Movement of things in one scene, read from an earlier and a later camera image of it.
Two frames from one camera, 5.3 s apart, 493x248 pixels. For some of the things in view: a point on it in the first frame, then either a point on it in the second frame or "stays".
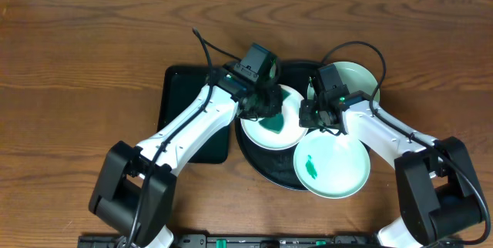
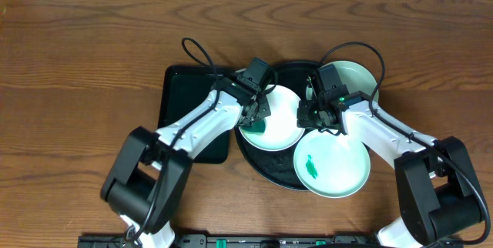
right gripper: x=305 y=120 stays
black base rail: x=249 y=241 stays
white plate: x=292 y=132 stays
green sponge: x=275 y=122 -> x=257 y=128
